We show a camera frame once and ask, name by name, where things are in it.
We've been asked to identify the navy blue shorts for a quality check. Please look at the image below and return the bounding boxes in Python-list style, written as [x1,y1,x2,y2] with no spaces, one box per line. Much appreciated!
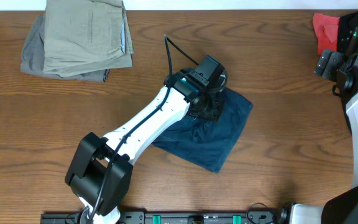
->
[152,88,253,173]

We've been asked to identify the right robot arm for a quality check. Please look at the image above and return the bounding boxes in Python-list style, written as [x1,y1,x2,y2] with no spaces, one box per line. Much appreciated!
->
[289,49,358,224]

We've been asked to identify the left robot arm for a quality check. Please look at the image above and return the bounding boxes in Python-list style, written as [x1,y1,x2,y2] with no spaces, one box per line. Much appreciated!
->
[65,68,227,223]

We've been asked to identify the red garment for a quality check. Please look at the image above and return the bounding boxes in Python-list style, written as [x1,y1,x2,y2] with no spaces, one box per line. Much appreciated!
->
[312,13,340,55]

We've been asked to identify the black printed t-shirt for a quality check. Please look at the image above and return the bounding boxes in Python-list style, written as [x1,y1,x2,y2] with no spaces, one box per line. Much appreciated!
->
[337,12,358,53]

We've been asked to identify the folded khaki trousers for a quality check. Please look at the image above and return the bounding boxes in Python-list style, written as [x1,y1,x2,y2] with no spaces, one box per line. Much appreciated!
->
[44,0,134,77]

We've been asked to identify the folded grey trousers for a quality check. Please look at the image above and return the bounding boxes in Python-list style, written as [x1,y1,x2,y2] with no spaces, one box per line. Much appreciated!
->
[21,16,109,82]

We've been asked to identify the left black cable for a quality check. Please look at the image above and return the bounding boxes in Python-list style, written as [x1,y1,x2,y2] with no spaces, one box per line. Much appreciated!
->
[85,34,200,224]

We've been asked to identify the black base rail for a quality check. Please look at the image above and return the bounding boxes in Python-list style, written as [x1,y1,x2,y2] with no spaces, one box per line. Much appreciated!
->
[40,210,291,224]

